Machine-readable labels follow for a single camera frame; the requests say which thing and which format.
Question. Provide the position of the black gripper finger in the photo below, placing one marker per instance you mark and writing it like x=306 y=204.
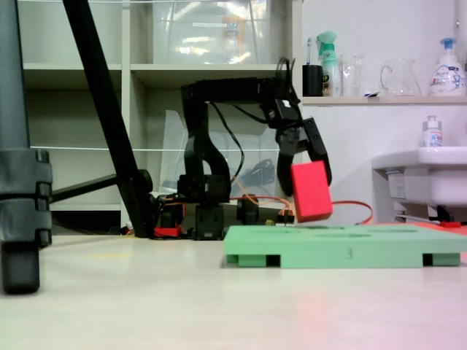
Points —
x=284 y=171
x=316 y=146

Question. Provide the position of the red square block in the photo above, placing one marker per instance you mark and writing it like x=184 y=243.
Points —
x=312 y=193

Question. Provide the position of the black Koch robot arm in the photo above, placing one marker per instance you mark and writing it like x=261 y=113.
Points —
x=198 y=146

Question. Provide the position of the black cup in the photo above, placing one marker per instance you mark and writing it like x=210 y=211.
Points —
x=312 y=82

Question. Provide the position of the green spray bottle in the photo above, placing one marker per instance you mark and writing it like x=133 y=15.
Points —
x=328 y=65

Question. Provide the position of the blue white toothbrush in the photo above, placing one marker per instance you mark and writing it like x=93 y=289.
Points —
x=309 y=51

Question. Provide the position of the small white blue packet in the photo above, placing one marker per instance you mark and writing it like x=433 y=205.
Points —
x=371 y=95

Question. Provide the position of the clear measuring cup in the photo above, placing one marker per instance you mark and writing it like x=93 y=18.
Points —
x=352 y=76

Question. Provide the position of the green shape sorting board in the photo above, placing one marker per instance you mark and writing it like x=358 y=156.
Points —
x=328 y=251

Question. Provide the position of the light wooden ledge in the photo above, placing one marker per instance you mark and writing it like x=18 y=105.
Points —
x=401 y=101

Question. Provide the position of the clear glass jug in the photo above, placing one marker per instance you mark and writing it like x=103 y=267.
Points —
x=401 y=80

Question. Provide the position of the clear plastic container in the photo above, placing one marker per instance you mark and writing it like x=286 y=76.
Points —
x=175 y=146

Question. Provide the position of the clear plastic storage bin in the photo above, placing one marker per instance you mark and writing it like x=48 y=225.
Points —
x=204 y=36

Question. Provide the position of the small clear pump bottle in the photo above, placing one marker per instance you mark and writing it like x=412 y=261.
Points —
x=432 y=135

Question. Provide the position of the white sink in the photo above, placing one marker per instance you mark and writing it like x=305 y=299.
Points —
x=438 y=175

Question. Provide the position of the white blue pump bottle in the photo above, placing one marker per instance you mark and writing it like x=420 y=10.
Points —
x=447 y=76

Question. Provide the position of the white shelf unit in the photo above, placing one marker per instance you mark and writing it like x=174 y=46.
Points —
x=126 y=109

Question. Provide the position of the black tripod leg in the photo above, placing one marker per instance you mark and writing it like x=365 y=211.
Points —
x=18 y=182
x=106 y=109

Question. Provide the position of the black tripod brace bar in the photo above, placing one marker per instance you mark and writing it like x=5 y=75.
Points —
x=84 y=187

